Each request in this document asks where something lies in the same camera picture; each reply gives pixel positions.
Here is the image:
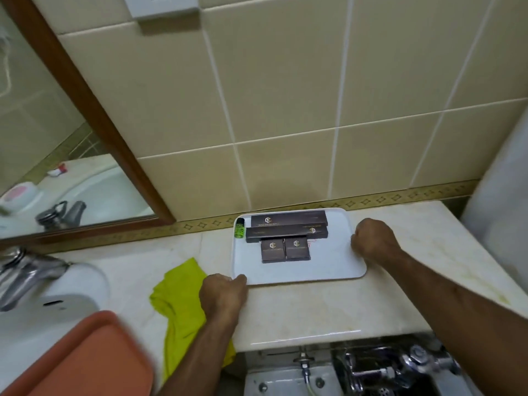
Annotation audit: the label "white wall socket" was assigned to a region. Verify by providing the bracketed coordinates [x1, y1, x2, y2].
[122, 0, 200, 23]

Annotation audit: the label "person's left hand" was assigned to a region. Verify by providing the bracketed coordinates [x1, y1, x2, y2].
[199, 273, 249, 322]

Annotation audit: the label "yellow-green cleaning cloth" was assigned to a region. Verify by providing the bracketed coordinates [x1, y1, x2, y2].
[149, 257, 237, 382]

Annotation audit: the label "white ceramic sink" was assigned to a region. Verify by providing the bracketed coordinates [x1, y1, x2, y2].
[0, 263, 111, 380]

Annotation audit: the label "person's left forearm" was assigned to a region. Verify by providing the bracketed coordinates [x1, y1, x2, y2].
[157, 311, 241, 396]

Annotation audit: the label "chrome bidet faucet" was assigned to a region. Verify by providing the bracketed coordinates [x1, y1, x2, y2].
[336, 344, 460, 396]

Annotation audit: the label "person's right hand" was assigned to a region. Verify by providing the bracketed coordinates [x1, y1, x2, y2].
[350, 218, 403, 267]

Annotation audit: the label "orange plastic tray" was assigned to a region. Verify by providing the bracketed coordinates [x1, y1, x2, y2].
[0, 311, 155, 396]

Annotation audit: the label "long dark brown box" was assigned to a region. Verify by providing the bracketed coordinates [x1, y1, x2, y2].
[250, 210, 328, 228]
[245, 224, 329, 244]

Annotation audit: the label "chrome sink faucet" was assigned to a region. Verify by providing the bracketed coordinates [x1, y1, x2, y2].
[0, 247, 71, 312]

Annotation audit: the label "person's right forearm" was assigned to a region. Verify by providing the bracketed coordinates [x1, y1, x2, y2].
[379, 248, 528, 396]

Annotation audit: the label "small dark brown box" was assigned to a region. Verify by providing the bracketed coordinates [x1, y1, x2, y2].
[261, 238, 287, 264]
[284, 236, 312, 261]

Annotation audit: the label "white rectangular tray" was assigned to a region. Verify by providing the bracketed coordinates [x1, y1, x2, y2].
[232, 208, 368, 286]

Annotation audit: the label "white toilet cistern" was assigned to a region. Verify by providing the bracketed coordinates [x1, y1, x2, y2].
[460, 109, 528, 295]

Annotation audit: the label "wood-framed wall mirror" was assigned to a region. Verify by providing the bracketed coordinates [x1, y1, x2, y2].
[0, 0, 176, 249]

